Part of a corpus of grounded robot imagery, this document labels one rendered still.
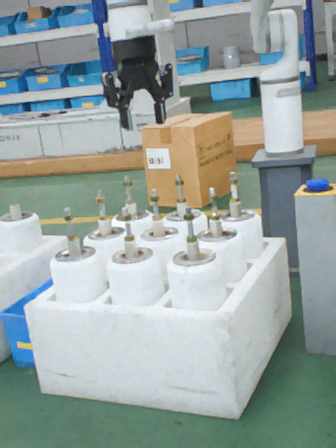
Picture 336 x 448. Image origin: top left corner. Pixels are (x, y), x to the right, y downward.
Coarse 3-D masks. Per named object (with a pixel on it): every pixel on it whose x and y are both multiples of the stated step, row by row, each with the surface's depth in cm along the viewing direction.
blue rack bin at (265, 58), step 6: (300, 36) 577; (300, 42) 578; (300, 48) 535; (264, 54) 544; (270, 54) 543; (276, 54) 542; (282, 54) 540; (300, 54) 539; (264, 60) 546; (270, 60) 545; (276, 60) 544
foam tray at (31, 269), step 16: (48, 240) 152; (64, 240) 151; (0, 256) 145; (16, 256) 143; (32, 256) 141; (48, 256) 146; (0, 272) 133; (16, 272) 136; (32, 272) 141; (48, 272) 146; (0, 288) 132; (16, 288) 136; (32, 288) 141; (0, 304) 132; (0, 320) 132; (0, 336) 132; (0, 352) 132
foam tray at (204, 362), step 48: (240, 288) 108; (288, 288) 133; (48, 336) 114; (96, 336) 109; (144, 336) 105; (192, 336) 101; (240, 336) 103; (48, 384) 117; (96, 384) 113; (144, 384) 108; (192, 384) 104; (240, 384) 103
